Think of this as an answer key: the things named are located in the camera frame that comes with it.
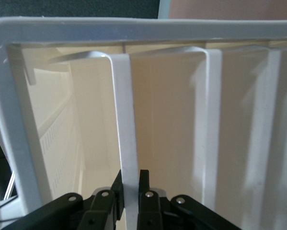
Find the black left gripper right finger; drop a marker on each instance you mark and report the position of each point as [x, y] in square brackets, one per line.
[144, 191]

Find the dark fabric partition panel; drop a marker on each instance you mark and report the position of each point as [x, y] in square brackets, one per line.
[73, 8]

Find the white plastic dish rack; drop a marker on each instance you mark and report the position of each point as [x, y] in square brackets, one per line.
[4, 100]

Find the white plate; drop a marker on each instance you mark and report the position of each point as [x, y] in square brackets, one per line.
[272, 119]
[214, 115]

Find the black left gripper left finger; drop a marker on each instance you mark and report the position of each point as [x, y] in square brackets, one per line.
[117, 189]

